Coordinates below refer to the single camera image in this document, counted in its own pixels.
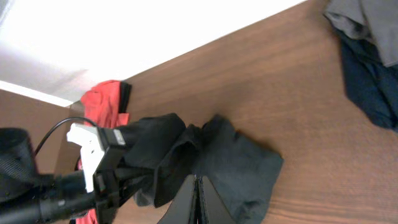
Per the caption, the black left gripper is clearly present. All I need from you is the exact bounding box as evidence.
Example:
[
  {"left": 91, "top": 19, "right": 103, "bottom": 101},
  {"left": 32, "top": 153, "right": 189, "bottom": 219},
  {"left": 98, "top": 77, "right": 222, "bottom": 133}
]
[{"left": 93, "top": 149, "right": 153, "bottom": 224}]

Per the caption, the red soccer t-shirt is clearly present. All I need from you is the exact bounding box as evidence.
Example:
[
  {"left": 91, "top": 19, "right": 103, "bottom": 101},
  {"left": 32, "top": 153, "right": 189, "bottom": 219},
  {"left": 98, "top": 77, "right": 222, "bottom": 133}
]
[{"left": 74, "top": 80, "right": 131, "bottom": 224}]

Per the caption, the grey folded garment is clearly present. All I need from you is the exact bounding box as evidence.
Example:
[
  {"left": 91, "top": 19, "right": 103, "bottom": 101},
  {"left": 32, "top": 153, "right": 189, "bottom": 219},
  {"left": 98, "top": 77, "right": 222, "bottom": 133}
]
[{"left": 324, "top": 0, "right": 397, "bottom": 67}]

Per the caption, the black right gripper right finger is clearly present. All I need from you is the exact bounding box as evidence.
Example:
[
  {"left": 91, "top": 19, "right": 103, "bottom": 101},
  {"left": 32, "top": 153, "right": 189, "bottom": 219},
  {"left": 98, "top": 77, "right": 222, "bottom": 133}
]
[{"left": 198, "top": 177, "right": 235, "bottom": 224}]

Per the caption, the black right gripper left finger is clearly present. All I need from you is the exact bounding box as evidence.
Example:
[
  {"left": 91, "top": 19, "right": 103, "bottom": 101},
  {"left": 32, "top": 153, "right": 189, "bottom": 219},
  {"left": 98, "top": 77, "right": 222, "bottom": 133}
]
[{"left": 158, "top": 175, "right": 197, "bottom": 224}]

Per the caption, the dark green t-shirt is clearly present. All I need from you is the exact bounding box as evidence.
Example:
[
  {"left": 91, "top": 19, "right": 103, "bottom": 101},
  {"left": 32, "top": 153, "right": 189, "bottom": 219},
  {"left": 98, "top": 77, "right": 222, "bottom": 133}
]
[{"left": 118, "top": 113, "right": 284, "bottom": 223}]

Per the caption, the black garment with white logo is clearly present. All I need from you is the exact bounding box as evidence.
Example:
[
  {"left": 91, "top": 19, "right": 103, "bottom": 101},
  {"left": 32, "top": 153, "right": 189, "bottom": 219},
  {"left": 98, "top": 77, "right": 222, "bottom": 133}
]
[{"left": 119, "top": 82, "right": 132, "bottom": 113}]

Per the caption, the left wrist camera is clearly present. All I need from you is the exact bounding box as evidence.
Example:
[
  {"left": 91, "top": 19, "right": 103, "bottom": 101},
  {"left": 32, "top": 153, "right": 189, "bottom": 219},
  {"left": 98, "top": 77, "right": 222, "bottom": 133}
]
[{"left": 67, "top": 123, "right": 126, "bottom": 193}]

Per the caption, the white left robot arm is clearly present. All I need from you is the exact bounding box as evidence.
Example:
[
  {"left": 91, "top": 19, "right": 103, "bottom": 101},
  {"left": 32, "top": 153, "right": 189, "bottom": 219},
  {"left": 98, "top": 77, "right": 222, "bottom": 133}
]
[{"left": 1, "top": 123, "right": 151, "bottom": 223}]

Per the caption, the navy blue folded garment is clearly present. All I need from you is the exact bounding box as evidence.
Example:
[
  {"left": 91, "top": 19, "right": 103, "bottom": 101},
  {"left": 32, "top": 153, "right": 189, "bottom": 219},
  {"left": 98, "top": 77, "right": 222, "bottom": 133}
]
[{"left": 335, "top": 29, "right": 397, "bottom": 132}]

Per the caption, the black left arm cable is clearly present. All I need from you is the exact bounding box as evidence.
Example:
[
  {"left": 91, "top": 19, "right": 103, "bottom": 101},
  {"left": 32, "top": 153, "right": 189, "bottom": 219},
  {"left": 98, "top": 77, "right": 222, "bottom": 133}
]
[{"left": 33, "top": 116, "right": 99, "bottom": 156}]

